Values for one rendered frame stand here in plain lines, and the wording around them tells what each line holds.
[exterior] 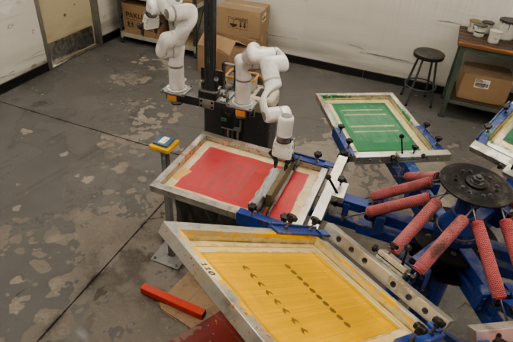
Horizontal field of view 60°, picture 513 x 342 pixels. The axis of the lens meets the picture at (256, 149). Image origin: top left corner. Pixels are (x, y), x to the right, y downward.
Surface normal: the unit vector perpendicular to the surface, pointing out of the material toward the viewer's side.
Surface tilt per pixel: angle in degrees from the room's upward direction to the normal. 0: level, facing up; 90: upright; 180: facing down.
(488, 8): 90
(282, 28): 90
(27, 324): 0
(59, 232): 0
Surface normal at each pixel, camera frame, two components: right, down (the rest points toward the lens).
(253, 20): -0.28, 0.50
